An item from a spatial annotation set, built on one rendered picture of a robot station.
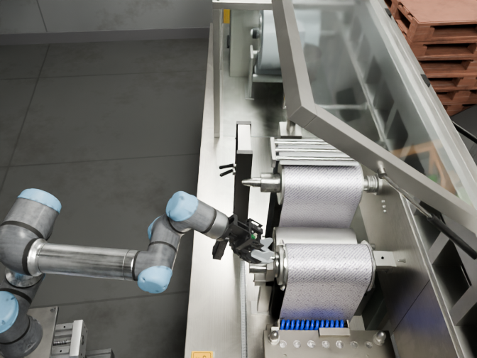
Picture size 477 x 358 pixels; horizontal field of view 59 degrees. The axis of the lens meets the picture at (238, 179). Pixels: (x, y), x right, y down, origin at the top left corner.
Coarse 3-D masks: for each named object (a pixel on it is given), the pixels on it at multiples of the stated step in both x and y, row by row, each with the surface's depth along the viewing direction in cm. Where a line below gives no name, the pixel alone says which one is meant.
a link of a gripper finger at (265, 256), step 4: (252, 252) 118; (256, 252) 118; (260, 252) 118; (264, 252) 118; (268, 252) 118; (272, 252) 118; (252, 256) 118; (256, 256) 119; (260, 256) 119; (264, 256) 120; (268, 256) 120; (260, 260) 120; (264, 260) 120; (268, 260) 122; (272, 260) 123
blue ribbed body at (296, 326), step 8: (288, 320) 135; (304, 320) 135; (312, 320) 135; (328, 320) 135; (336, 320) 135; (280, 328) 134; (288, 328) 136; (296, 328) 134; (304, 328) 135; (312, 328) 134
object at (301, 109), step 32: (288, 0) 83; (288, 32) 72; (288, 64) 67; (288, 96) 63; (320, 128) 61; (352, 128) 65; (448, 128) 104; (384, 160) 66; (416, 192) 72; (448, 192) 75
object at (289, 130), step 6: (288, 120) 175; (282, 126) 181; (288, 126) 178; (294, 126) 177; (282, 132) 178; (288, 132) 178; (294, 132) 179; (300, 132) 179; (282, 138) 178; (288, 138) 178; (294, 138) 178; (300, 138) 178
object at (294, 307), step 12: (288, 300) 128; (300, 300) 128; (312, 300) 128; (324, 300) 128; (336, 300) 128; (348, 300) 128; (360, 300) 128; (288, 312) 133; (300, 312) 133; (312, 312) 133; (324, 312) 133; (336, 312) 133; (348, 312) 133
